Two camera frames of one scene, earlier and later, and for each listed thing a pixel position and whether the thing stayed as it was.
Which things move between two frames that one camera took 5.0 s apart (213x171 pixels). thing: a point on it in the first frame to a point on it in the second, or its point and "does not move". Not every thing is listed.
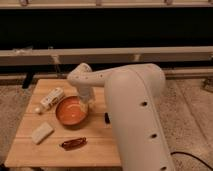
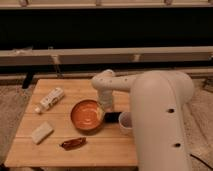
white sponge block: (42, 133) does not move
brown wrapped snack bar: (73, 143) does not move
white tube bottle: (52, 99) does not move
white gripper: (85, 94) to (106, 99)
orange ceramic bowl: (71, 111) to (86, 117)
